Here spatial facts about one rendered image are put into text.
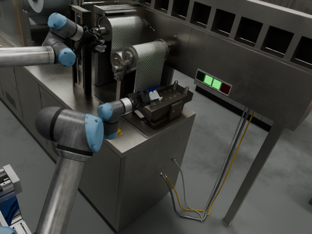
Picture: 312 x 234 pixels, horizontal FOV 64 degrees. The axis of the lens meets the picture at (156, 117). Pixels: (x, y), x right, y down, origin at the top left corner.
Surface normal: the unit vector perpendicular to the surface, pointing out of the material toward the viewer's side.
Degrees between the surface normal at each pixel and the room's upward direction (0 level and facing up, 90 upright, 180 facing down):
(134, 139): 0
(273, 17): 90
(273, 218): 0
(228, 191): 0
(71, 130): 48
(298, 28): 90
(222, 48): 90
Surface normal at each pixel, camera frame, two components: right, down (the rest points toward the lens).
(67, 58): 0.62, 0.53
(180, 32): -0.69, 0.33
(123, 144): 0.15, -0.81
